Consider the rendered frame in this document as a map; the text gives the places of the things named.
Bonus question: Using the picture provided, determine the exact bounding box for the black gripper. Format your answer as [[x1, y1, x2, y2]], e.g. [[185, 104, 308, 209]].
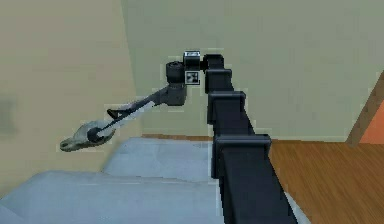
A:
[[86, 60, 188, 144]]

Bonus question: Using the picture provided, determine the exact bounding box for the grey green lamp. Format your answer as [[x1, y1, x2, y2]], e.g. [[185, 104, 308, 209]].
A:
[[59, 120, 117, 153]]

